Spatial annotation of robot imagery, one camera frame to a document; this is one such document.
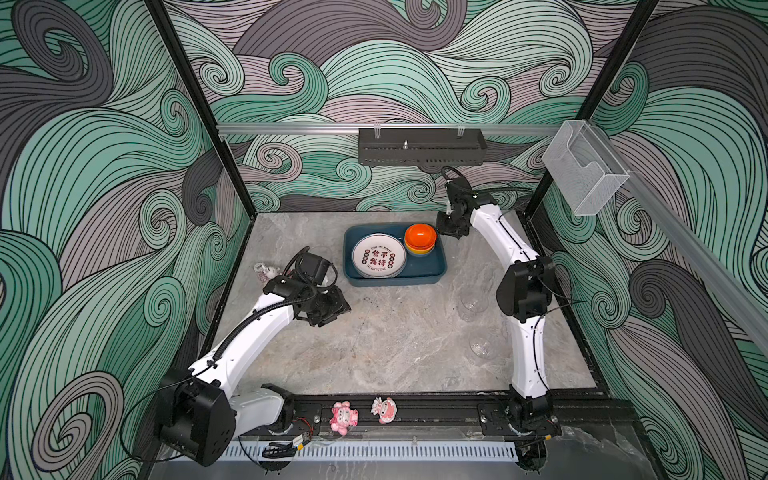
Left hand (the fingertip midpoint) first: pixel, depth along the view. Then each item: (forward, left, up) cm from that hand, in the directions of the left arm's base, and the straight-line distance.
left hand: (347, 308), depth 79 cm
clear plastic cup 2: (-6, -39, -9) cm, 40 cm away
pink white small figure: (-22, -11, -10) cm, 27 cm away
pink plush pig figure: (-24, 0, -9) cm, 26 cm away
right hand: (+29, -30, +1) cm, 41 cm away
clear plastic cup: (+8, -38, -11) cm, 41 cm away
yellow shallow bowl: (+27, -23, -9) cm, 37 cm away
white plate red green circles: (+26, -9, -10) cm, 29 cm away
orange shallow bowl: (+32, -23, -7) cm, 41 cm away
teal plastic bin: (+20, -22, -12) cm, 32 cm away
